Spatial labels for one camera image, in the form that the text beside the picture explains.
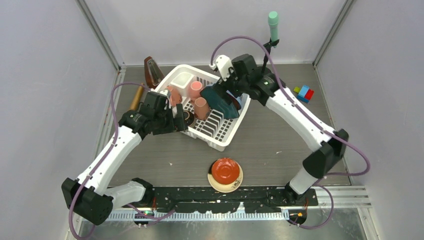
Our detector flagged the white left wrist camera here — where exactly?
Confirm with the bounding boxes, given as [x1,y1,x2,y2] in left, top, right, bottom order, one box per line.
[159,89,172,110]

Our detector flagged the white plastic dish rack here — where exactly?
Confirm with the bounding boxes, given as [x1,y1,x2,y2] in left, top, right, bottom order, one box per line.
[154,64,251,152]

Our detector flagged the wooden rolling pin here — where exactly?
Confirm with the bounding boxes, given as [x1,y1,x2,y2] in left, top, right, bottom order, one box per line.
[129,85,144,111]

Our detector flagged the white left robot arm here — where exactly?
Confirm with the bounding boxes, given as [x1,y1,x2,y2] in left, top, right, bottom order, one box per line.
[61,91,188,226]

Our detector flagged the white mug pink handle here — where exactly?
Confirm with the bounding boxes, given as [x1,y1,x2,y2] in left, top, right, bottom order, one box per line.
[194,97,210,121]

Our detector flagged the orange saucer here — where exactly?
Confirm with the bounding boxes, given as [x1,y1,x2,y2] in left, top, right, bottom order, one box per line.
[210,157,241,185]

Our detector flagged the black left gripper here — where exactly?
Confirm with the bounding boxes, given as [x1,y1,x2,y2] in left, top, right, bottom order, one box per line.
[154,103,188,135]

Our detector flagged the colourful toy blocks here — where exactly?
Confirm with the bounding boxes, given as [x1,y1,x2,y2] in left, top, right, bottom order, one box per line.
[293,85,315,103]

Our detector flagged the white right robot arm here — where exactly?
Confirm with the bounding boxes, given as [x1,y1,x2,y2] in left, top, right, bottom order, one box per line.
[223,54,349,205]

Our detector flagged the brown ceramic bowl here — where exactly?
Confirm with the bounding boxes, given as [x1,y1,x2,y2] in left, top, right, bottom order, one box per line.
[183,110,196,128]

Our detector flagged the dark green square plate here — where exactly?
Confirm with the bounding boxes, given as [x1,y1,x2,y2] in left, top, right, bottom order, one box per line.
[200,84,240,119]

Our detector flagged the brown wooden metronome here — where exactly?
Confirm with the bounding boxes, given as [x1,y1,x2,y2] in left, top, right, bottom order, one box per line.
[144,56,165,89]

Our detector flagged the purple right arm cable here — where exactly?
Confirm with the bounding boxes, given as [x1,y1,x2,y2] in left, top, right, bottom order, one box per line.
[210,35,371,230]

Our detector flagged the green microphone on stand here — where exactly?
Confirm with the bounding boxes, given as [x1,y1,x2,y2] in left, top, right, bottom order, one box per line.
[264,11,280,55]

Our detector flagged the pink cup white inside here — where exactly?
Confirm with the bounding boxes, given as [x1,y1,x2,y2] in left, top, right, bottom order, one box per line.
[188,81,203,102]

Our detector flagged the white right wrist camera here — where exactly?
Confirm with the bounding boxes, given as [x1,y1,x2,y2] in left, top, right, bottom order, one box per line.
[209,54,233,82]

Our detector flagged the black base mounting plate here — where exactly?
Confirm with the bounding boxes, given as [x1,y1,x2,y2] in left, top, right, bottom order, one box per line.
[131,186,319,214]

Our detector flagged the cream patterned plate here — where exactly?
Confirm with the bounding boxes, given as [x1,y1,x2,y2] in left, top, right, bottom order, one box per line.
[207,164,244,193]

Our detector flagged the red round plate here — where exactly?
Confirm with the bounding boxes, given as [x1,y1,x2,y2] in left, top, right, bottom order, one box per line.
[231,96,242,111]

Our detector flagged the pink mug with handle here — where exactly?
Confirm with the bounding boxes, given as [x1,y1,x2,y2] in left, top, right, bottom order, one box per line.
[167,85,182,107]

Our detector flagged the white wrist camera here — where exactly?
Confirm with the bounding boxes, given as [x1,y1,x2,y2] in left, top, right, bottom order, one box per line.
[209,54,233,82]
[159,89,172,110]

